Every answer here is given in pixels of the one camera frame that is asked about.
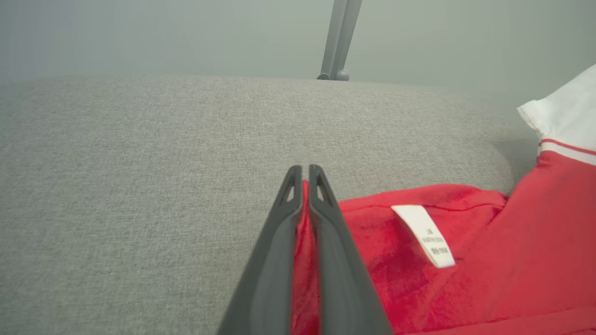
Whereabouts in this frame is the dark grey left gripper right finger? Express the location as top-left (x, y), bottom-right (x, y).
top-left (308, 164), bottom-right (394, 335)

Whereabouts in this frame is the red and white jersey garment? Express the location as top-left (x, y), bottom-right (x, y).
top-left (291, 64), bottom-right (596, 335)

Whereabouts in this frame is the grey metal stand pole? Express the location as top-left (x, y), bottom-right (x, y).
top-left (317, 0), bottom-right (363, 81)

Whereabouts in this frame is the grey fabric sofa cushion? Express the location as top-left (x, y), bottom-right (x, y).
top-left (0, 74), bottom-right (541, 335)

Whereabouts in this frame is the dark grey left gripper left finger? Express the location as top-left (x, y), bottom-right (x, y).
top-left (217, 165), bottom-right (304, 335)

